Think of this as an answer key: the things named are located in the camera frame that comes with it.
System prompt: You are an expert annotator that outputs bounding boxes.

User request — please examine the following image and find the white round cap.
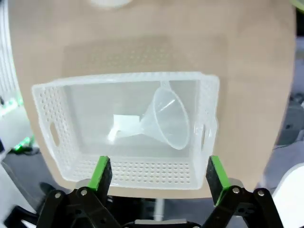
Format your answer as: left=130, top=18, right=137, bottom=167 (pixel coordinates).
left=90, top=0, right=133, bottom=8

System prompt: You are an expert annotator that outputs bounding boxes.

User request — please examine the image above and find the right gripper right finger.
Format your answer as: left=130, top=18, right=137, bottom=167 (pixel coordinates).
left=201, top=155, right=284, bottom=228

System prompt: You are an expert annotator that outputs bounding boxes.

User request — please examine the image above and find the labelled white perforated basket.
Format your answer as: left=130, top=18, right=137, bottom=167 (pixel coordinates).
left=31, top=72, right=220, bottom=190

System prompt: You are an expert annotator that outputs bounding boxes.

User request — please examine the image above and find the clear plastic funnel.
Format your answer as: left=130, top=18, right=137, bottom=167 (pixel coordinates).
left=108, top=80, right=190, bottom=150

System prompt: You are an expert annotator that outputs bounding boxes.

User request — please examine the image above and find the white leg of brown table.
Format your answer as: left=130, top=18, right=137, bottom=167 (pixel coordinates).
left=153, top=197, right=165, bottom=223

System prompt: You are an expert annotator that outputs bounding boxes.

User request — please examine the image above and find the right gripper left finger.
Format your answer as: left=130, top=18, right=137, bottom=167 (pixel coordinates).
left=35, top=155, right=122, bottom=228

